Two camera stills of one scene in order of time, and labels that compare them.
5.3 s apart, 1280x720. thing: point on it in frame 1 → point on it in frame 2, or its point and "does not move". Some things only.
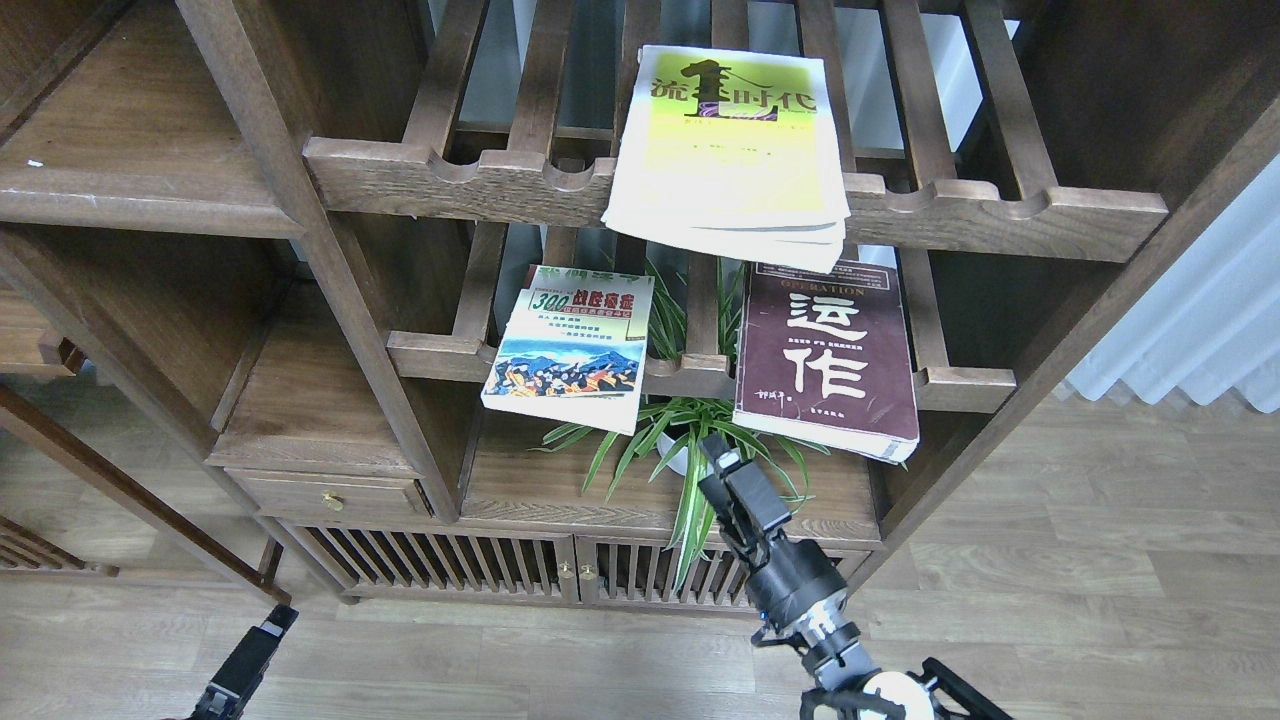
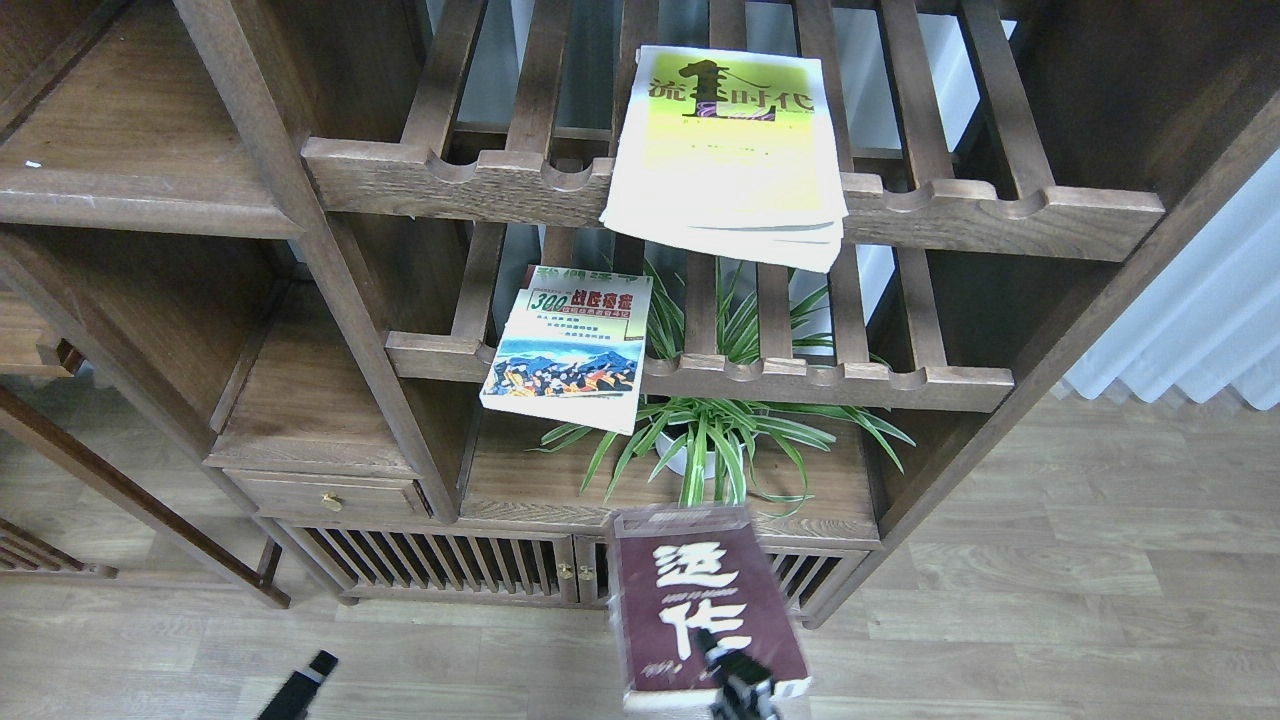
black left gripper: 241,672 → 293,701
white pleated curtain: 1210,322 does not move
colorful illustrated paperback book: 574,347 does not move
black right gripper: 795,577 → 741,701
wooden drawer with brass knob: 302,493 does not move
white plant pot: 679,461 does not move
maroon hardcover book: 824,360 → 674,572
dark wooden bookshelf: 441,303 does not move
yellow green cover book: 730,155 does not move
